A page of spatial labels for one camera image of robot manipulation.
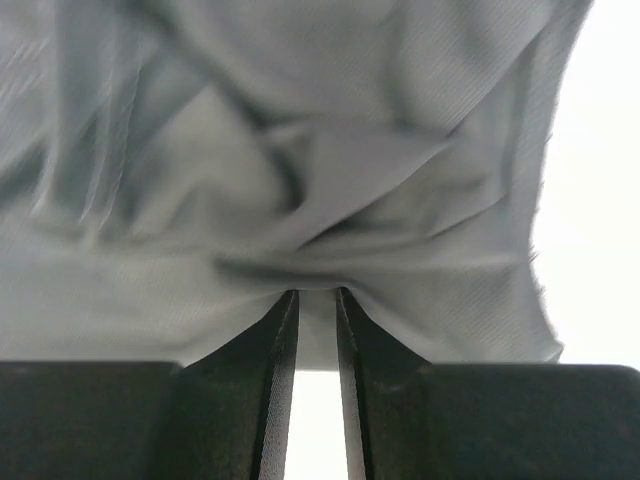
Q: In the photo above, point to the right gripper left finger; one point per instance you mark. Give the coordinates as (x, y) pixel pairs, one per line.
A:
(224, 417)

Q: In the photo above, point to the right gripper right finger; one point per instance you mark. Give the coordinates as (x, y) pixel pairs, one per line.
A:
(407, 418)

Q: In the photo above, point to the dark grey t shirt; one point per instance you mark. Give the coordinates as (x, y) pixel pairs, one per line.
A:
(170, 168)

